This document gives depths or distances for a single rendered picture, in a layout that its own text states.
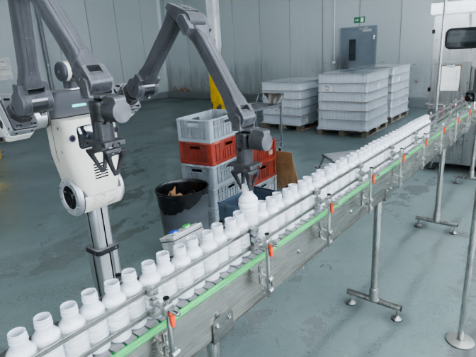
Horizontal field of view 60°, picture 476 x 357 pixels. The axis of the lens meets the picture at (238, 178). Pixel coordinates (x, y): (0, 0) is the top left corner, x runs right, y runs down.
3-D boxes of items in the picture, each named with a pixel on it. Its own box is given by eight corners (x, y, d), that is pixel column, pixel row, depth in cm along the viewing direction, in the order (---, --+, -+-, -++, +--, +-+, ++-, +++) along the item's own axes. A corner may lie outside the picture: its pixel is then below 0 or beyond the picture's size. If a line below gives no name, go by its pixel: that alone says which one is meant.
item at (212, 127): (211, 144, 378) (209, 120, 372) (176, 141, 399) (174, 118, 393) (245, 131, 427) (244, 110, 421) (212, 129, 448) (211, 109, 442)
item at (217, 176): (214, 189, 391) (213, 167, 385) (181, 184, 413) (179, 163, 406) (247, 172, 440) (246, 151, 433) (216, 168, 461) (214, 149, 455)
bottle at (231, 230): (235, 268, 139) (231, 224, 134) (222, 263, 143) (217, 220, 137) (246, 260, 144) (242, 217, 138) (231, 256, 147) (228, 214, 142)
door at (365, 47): (372, 105, 1131) (376, 25, 1068) (338, 104, 1193) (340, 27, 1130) (374, 105, 1138) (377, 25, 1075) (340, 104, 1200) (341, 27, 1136)
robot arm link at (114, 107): (105, 74, 113) (76, 77, 107) (132, 73, 106) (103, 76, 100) (112, 117, 117) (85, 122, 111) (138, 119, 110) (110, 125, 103)
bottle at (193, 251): (197, 278, 135) (193, 231, 130) (209, 284, 130) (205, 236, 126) (183, 285, 131) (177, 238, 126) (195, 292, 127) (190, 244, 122)
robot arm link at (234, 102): (195, 21, 147) (173, 20, 139) (205, 10, 143) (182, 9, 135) (251, 127, 143) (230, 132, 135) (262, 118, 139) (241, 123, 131)
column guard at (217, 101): (220, 114, 1143) (217, 74, 1110) (210, 113, 1168) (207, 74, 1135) (229, 112, 1172) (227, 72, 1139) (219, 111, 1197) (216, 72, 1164)
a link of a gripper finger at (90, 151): (103, 178, 113) (98, 144, 111) (88, 173, 118) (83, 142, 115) (123, 171, 118) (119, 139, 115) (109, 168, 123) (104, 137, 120)
